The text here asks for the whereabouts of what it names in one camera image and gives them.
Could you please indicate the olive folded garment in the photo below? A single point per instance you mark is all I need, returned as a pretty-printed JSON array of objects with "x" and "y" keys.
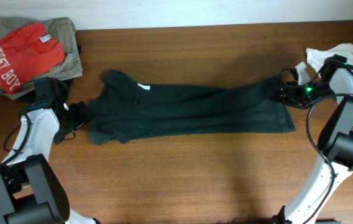
[{"x": 63, "y": 30}]

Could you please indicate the dark green Nike t-shirt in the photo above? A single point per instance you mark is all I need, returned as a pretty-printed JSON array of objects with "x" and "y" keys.
[{"x": 127, "y": 110}]

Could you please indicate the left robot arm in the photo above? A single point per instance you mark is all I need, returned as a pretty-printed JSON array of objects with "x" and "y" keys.
[{"x": 30, "y": 192}]

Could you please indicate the red folded printed shirt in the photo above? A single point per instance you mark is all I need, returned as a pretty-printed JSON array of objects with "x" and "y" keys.
[{"x": 26, "y": 53}]

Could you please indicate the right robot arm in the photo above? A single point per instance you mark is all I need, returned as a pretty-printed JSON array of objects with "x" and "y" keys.
[{"x": 334, "y": 164}]

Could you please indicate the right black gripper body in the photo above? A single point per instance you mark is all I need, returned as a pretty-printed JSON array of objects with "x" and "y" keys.
[{"x": 302, "y": 96}]

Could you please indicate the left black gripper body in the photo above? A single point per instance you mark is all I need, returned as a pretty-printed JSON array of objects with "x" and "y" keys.
[{"x": 77, "y": 116}]

